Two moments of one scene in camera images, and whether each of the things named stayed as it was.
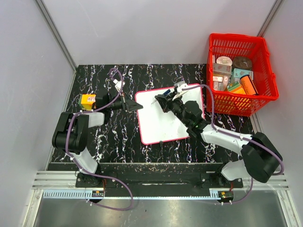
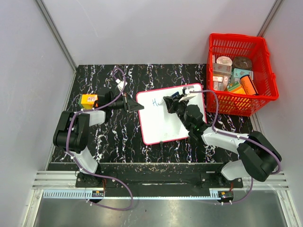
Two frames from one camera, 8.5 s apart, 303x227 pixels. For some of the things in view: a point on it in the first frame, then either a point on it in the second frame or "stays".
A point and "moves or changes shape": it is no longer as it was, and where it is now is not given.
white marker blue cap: (165, 93) moves or changes shape
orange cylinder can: (247, 84) stays
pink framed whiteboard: (157, 126) stays
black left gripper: (132, 105) stays
